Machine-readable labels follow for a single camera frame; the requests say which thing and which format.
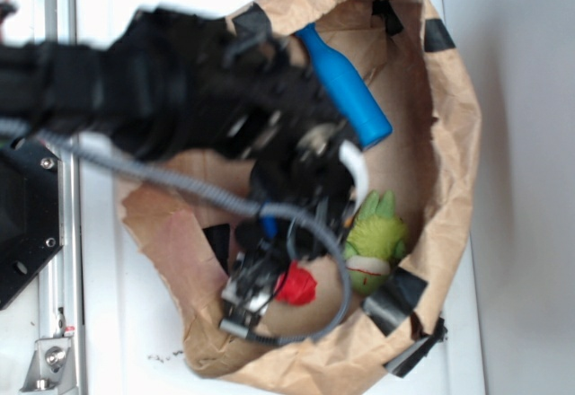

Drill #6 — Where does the aluminium frame rail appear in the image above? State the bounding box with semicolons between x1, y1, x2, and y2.
23;0;88;394

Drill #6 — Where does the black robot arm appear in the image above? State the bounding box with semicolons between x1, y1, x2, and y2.
1;9;358;259

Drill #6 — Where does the grey coiled cable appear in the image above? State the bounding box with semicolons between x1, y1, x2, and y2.
0;118;352;347

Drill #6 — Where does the red paper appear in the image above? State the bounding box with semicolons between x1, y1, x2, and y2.
274;261;317;306

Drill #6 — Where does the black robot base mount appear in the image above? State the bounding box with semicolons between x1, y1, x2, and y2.
1;141;62;310

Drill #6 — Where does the brown paper bag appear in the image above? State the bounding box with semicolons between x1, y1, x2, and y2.
120;0;482;394

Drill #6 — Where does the green plush toy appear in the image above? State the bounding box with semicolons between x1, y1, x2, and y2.
343;190;409;296

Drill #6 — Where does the blue plastic bottle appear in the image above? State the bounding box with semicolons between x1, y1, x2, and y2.
295;23;393;148

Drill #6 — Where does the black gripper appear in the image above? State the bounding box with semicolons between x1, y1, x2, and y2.
224;39;357;233

